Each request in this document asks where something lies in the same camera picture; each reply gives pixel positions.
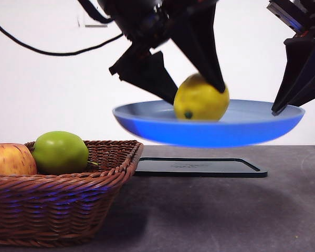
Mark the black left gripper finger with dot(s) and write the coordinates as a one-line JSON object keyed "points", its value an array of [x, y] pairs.
{"points": [[144, 71], [199, 44]]}

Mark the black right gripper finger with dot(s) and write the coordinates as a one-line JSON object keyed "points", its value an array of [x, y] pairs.
{"points": [[296, 65], [313, 81]]}

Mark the yellow lemon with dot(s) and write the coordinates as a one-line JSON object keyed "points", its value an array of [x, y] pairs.
{"points": [[199, 102]]}

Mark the blue round plate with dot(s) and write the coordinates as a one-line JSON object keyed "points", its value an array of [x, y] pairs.
{"points": [[199, 131]]}

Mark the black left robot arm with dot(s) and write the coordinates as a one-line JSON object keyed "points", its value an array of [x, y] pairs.
{"points": [[141, 18]]}

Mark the brown woven wicker basket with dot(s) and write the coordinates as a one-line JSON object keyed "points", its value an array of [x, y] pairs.
{"points": [[55, 207]]}

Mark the black flat tray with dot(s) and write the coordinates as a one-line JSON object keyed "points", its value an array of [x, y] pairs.
{"points": [[199, 169]]}

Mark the green apple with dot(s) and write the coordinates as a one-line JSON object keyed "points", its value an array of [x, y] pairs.
{"points": [[60, 153]]}

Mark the red yellow apple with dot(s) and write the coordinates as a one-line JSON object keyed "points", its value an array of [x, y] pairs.
{"points": [[10, 160]]}

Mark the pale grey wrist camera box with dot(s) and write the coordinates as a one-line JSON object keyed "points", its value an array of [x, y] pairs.
{"points": [[283, 11]]}

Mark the white wall socket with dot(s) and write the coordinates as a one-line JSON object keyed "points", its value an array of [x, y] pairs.
{"points": [[94, 25]]}

